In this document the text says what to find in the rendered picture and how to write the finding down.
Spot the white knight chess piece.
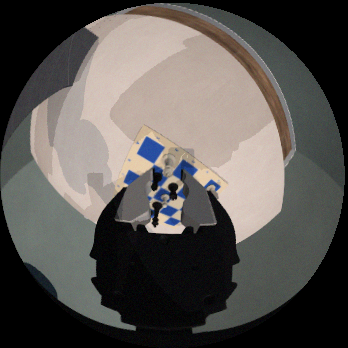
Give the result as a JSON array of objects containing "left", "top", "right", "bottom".
[{"left": 206, "top": 184, "right": 219, "bottom": 200}]

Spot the blue and cream chessboard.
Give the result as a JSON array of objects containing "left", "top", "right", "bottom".
[{"left": 111, "top": 125, "right": 228, "bottom": 229}]

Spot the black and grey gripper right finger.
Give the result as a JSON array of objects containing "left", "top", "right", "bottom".
[{"left": 181, "top": 169, "right": 240, "bottom": 265}]

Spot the white pawn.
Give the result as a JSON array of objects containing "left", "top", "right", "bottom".
[{"left": 161, "top": 194, "right": 169, "bottom": 208}]

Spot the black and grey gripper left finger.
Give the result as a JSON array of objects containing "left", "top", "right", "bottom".
[{"left": 90, "top": 167, "right": 155, "bottom": 260}]

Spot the white queen chess piece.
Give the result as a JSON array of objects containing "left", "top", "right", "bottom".
[{"left": 162, "top": 153, "right": 176, "bottom": 178}]

